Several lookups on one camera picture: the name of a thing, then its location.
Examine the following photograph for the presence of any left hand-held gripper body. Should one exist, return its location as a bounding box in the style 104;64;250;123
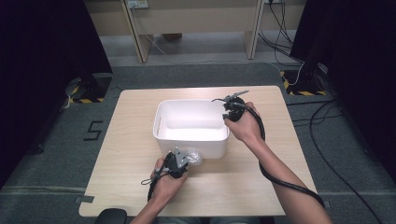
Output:
163;147;190;179

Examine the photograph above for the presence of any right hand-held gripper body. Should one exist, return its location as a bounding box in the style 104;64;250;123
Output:
222;90;250;123

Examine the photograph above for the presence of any white knitted cloth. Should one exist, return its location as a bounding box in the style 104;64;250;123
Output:
183;148;204;167

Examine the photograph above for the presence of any white plastic bin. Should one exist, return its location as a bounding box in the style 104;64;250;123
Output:
152;98;231;160

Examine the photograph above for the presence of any person's right hand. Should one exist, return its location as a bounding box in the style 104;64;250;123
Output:
223;102;265;147

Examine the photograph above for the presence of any person's left hand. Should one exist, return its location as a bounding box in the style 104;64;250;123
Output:
149;157;190;203

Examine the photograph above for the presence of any black stand base striped tape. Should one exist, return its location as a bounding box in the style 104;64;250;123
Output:
66;73;113;105
279;62;328;96

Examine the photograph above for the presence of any black office chair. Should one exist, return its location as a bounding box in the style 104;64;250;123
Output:
94;208;128;224

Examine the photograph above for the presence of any grey tape strip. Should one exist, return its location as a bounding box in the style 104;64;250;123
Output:
74;195;95;204

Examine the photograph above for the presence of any beige wooden desk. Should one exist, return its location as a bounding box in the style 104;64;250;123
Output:
84;0;307;64

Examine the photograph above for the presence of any black curtain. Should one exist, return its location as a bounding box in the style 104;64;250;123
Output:
290;0;396;185
0;0;114;188

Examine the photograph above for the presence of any white power strip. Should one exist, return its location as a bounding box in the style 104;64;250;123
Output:
126;0;149;9

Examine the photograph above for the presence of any black gripper cable with loop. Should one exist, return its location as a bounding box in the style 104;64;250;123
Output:
140;161;171;203

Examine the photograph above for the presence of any thick black sleeved cable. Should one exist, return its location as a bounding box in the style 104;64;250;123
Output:
242;104;326;208

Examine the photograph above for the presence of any bundle of black cables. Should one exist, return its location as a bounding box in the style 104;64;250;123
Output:
258;0;304;64

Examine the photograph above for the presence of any long black floor cable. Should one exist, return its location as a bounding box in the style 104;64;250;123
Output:
309;101;384;224

